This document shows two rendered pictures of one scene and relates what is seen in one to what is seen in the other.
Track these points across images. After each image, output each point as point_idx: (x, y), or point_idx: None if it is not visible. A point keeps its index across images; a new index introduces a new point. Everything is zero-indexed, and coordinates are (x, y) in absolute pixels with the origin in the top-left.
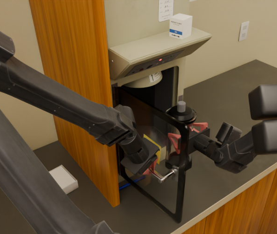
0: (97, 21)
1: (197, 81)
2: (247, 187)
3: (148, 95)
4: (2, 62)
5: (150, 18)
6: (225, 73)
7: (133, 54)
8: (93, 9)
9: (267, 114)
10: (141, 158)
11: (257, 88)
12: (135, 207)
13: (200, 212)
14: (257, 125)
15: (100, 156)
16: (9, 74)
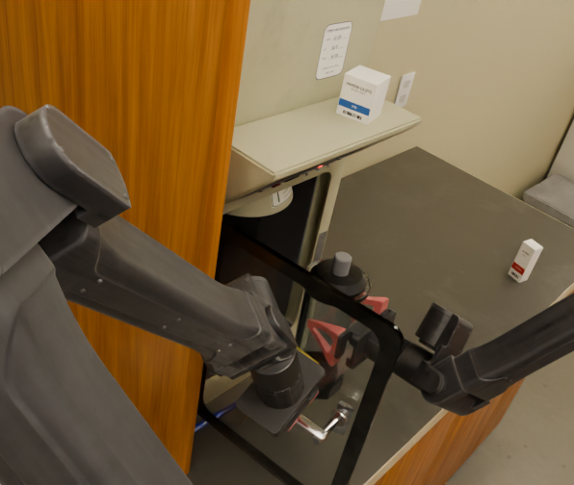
0: (225, 81)
1: None
2: (437, 421)
3: (244, 224)
4: (91, 228)
5: (302, 71)
6: (364, 170)
7: (276, 156)
8: (222, 53)
9: None
10: (291, 398)
11: None
12: (223, 480)
13: (361, 483)
14: None
15: (159, 372)
16: (98, 258)
